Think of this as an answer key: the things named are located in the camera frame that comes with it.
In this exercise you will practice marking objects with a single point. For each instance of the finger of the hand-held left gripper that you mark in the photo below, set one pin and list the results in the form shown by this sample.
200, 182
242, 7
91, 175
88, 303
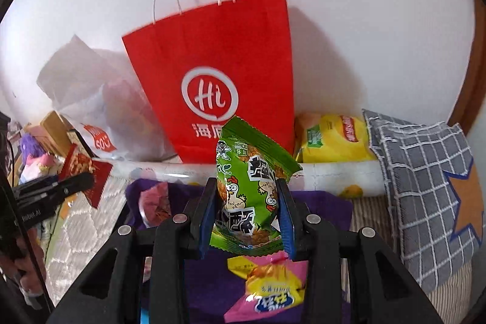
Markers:
64, 184

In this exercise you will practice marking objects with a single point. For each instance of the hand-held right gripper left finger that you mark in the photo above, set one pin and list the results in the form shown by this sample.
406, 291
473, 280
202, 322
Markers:
209, 229

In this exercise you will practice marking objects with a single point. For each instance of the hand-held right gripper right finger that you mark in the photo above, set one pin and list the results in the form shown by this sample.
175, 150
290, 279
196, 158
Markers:
286, 229

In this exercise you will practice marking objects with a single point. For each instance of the red snack packet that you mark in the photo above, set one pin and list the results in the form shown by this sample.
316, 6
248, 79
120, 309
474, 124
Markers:
100, 179

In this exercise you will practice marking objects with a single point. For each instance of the green snack packet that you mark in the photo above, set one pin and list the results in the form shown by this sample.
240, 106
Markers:
243, 187

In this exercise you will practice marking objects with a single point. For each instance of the pink and yellow snack packet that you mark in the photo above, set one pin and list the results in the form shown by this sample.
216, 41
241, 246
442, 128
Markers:
265, 286

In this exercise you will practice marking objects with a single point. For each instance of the person's left hand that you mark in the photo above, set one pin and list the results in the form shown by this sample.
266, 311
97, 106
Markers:
36, 267

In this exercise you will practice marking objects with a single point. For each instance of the pink plush toy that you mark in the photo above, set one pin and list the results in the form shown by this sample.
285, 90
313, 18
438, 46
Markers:
41, 164

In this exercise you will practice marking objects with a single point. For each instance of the patterned notebook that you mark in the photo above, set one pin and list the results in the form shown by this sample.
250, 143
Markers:
78, 142

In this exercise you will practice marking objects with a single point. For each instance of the purple plush toy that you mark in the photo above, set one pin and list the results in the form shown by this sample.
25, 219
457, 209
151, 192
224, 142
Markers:
30, 147

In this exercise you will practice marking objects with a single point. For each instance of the purple towel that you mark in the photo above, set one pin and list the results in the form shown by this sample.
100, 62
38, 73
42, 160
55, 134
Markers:
336, 206

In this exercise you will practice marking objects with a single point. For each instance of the wooden headboard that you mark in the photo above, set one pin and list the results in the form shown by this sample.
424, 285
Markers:
53, 126

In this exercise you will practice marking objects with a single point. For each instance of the printed paper roll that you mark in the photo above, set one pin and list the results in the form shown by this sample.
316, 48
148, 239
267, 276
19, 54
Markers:
334, 176

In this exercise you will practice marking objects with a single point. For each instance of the white plastic shopping bag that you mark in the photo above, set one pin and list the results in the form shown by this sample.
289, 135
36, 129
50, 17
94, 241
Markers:
114, 100

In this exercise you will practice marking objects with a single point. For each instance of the large yellow snack bag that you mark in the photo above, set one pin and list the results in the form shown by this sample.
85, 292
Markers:
334, 141

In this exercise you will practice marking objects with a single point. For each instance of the grey checked star cloth bag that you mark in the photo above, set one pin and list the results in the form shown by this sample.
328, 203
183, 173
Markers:
417, 195

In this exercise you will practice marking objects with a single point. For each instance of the red paper bag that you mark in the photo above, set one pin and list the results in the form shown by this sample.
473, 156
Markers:
227, 54

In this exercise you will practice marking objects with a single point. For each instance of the brown wooden door frame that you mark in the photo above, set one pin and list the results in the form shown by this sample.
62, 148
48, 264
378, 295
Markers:
474, 73

